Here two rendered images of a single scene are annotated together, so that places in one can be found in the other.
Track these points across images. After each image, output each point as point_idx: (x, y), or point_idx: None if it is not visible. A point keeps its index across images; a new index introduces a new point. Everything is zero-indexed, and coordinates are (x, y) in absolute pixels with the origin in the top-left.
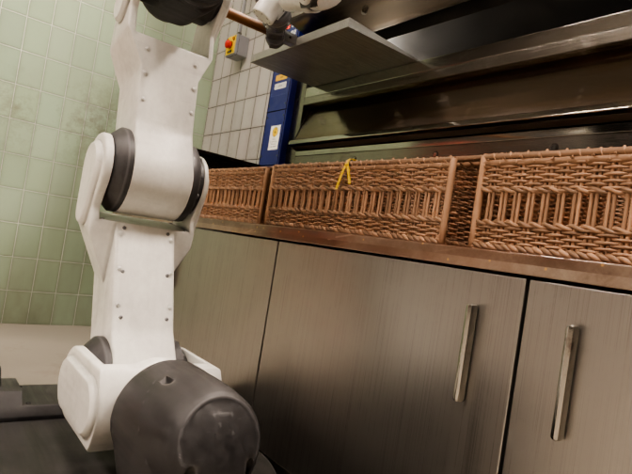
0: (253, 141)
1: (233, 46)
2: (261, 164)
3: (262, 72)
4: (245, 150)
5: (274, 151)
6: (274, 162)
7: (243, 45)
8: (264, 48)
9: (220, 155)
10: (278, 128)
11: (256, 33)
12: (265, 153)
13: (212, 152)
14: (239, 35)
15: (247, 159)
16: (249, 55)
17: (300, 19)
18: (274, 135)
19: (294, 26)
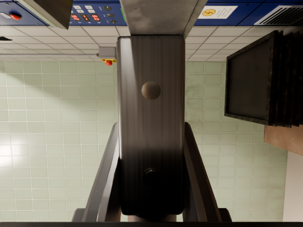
0: (195, 32)
1: (109, 59)
2: (237, 22)
3: (127, 34)
4: (199, 37)
5: (237, 9)
6: (253, 7)
7: (106, 52)
8: (104, 35)
9: (271, 92)
10: (207, 8)
11: (93, 43)
12: (228, 20)
13: (270, 104)
14: (99, 56)
15: (210, 34)
16: (112, 45)
17: (51, 3)
18: (213, 13)
19: (70, 11)
